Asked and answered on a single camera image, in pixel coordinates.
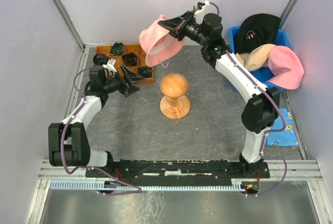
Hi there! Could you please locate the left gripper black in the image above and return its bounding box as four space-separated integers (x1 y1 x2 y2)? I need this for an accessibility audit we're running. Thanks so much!
103 64 146 98

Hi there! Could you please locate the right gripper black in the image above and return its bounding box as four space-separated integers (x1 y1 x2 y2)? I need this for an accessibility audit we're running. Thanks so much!
158 11 208 47

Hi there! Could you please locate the pink bucket hat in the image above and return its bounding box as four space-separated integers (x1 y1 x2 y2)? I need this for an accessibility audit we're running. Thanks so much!
139 15 185 67
267 46 305 90

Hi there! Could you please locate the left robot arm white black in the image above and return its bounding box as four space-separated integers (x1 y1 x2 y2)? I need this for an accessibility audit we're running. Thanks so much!
48 64 145 177

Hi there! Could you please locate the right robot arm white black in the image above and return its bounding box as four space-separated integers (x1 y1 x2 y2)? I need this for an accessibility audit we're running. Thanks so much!
158 11 280 178

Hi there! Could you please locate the rolled black belt centre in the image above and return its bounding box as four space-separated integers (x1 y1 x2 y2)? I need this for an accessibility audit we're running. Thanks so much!
122 52 137 66

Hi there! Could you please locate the orange compartment tray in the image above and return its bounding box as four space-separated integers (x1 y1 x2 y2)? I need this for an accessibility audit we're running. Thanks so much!
95 42 155 84

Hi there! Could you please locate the rolled black belt top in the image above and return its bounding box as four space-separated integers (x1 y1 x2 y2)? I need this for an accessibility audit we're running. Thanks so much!
109 42 124 56

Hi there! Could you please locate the rolled black belt left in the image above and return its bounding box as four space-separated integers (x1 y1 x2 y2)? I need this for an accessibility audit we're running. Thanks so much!
93 54 109 65

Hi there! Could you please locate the wooden hat stand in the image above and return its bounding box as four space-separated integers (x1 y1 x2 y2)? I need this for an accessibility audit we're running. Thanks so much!
160 73 191 120

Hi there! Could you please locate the black cap with logo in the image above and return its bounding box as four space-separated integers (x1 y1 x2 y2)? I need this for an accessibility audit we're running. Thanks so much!
234 14 281 54

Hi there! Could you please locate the beige hat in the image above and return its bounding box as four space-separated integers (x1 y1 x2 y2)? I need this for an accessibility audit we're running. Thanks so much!
236 44 276 71

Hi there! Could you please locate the blue plastic bin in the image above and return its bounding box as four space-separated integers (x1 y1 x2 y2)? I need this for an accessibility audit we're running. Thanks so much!
229 26 290 92

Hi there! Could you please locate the blue cloth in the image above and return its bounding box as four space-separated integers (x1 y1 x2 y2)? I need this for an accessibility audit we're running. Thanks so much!
265 108 298 147

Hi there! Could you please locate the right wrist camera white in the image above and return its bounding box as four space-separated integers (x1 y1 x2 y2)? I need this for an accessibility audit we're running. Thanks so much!
193 1 210 24

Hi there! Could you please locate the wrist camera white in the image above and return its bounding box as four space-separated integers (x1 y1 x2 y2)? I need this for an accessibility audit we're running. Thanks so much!
193 1 210 24
103 59 117 73

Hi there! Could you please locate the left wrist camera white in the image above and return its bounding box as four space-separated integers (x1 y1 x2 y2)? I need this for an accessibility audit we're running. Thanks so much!
103 59 117 73

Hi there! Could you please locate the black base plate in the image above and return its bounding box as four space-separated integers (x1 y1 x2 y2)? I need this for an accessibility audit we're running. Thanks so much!
85 158 271 186

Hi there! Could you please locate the light blue cable duct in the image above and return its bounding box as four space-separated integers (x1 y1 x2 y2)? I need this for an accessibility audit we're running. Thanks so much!
49 179 245 192

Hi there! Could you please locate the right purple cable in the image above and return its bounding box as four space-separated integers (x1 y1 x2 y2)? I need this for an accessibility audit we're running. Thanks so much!
209 1 288 197

